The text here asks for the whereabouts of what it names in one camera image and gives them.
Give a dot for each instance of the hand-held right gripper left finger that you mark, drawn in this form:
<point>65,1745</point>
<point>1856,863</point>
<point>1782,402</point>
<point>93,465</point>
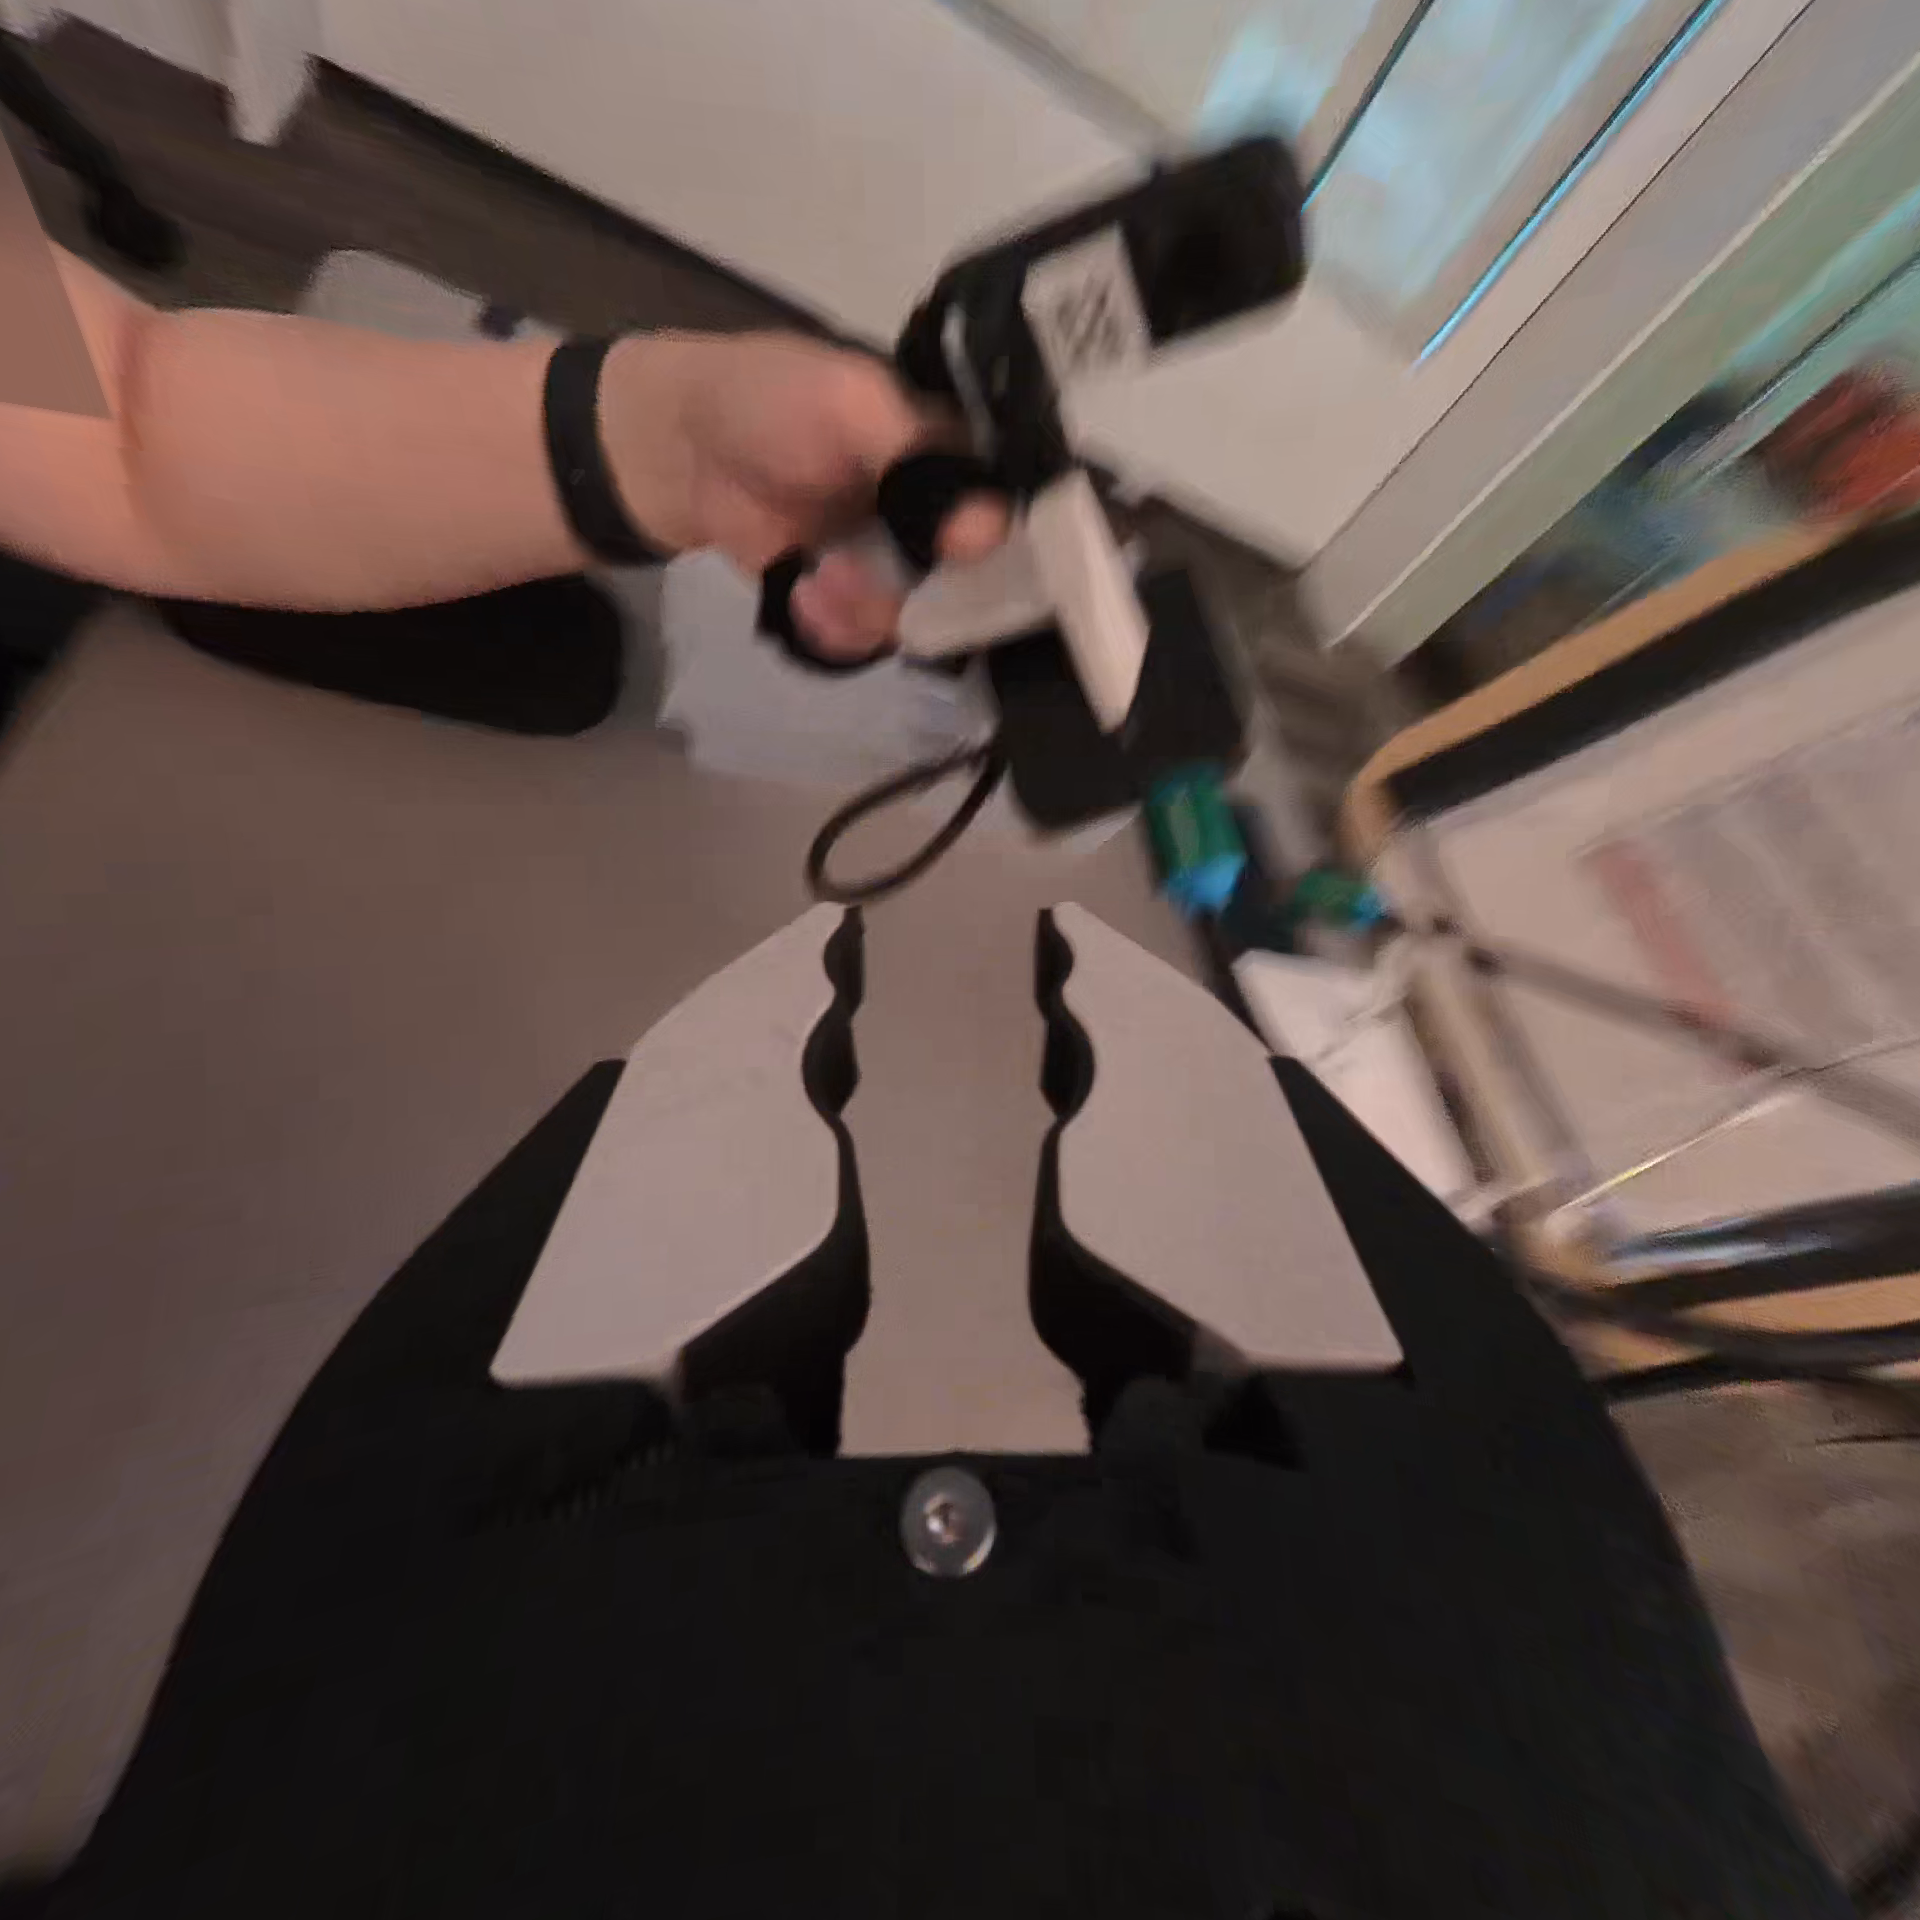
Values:
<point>704,1170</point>

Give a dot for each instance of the printed instruction sheet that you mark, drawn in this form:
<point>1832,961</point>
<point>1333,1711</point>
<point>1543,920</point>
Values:
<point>1770,900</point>

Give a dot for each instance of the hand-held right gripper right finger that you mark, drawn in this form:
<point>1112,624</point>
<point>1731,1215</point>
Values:
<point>1185,1184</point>

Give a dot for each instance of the glass window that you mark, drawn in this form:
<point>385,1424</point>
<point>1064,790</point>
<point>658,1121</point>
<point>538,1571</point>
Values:
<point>1501,120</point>

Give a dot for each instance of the black framed display board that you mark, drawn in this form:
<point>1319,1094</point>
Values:
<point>1650,715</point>

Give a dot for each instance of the white stand base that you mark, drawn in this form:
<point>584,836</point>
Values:
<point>1319,1036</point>

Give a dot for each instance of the person's left hand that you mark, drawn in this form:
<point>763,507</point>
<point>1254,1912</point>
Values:
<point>751,450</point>

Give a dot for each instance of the person's left forearm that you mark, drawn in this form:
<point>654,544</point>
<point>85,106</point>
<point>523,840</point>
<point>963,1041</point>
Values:
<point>345,465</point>

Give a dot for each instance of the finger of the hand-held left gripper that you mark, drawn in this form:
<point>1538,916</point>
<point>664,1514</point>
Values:
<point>1102,600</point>

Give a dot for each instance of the rounded wooden panel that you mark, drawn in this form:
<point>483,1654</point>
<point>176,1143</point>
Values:
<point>1650,646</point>

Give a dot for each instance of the clear plastic bin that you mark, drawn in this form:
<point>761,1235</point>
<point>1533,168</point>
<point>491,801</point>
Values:
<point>751,705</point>

